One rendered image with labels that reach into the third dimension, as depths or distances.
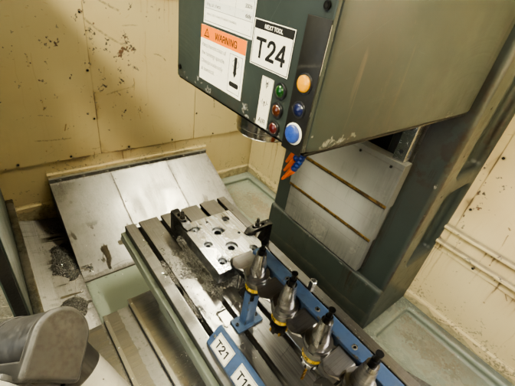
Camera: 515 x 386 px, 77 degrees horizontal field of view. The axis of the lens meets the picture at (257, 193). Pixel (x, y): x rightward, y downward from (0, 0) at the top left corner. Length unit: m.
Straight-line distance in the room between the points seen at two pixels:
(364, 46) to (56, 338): 0.65
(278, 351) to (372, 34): 0.91
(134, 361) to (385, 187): 1.04
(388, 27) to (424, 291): 1.43
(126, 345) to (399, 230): 1.05
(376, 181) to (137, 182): 1.27
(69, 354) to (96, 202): 1.25
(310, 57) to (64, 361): 0.60
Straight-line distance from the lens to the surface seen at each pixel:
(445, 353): 1.83
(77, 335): 0.67
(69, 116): 1.78
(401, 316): 1.83
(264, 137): 0.84
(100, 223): 1.78
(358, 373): 0.73
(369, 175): 1.23
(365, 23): 0.52
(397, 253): 1.34
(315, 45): 0.50
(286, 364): 1.11
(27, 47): 1.68
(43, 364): 0.64
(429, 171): 1.18
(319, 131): 0.53
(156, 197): 1.88
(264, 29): 0.58
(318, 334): 0.74
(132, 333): 1.35
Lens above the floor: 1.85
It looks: 34 degrees down
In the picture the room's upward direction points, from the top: 10 degrees clockwise
